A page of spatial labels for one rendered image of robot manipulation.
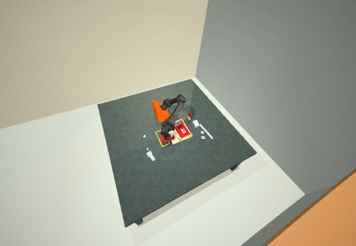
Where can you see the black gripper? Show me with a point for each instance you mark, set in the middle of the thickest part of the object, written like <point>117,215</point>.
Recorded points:
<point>168,136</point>

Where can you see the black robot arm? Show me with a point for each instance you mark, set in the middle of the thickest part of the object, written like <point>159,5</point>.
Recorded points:
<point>169,123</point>

